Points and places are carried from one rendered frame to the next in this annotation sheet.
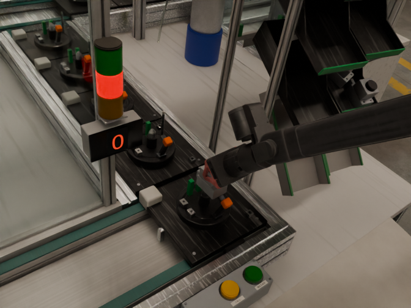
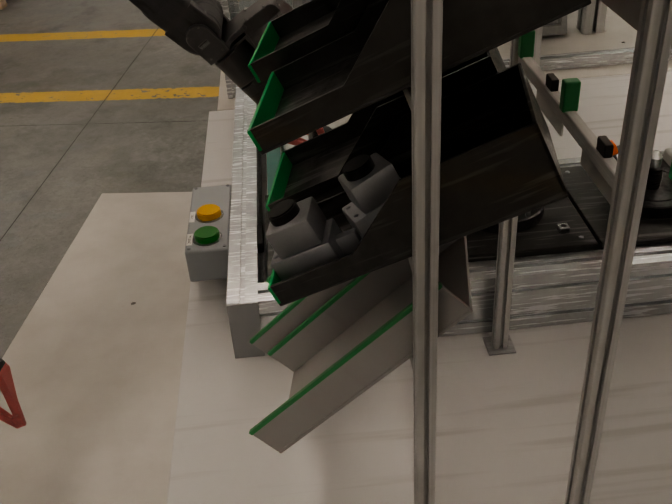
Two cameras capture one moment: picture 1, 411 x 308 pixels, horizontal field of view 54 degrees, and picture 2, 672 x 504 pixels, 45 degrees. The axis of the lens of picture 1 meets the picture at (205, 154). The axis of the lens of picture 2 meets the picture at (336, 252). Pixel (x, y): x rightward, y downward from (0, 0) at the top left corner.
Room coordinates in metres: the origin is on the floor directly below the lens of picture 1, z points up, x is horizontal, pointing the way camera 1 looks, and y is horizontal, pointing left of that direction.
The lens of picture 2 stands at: (1.39, -0.85, 1.65)
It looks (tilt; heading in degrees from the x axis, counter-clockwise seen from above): 34 degrees down; 130
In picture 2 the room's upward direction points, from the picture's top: 4 degrees counter-clockwise
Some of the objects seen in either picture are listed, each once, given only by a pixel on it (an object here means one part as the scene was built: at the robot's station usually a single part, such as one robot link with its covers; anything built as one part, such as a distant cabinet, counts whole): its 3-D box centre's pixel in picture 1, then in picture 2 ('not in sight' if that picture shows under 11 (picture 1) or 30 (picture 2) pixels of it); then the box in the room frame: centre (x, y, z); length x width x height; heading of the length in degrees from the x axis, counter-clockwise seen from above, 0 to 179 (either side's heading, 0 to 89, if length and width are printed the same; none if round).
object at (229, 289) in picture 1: (229, 290); (209, 214); (0.49, -0.10, 0.96); 0.04 x 0.04 x 0.02
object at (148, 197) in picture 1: (150, 198); not in sight; (0.71, 0.12, 0.97); 0.05 x 0.05 x 0.04; 43
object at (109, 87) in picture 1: (109, 80); not in sight; (0.66, 0.20, 1.33); 0.05 x 0.05 x 0.05
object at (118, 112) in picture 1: (110, 102); not in sight; (0.66, 0.20, 1.28); 0.05 x 0.05 x 0.05
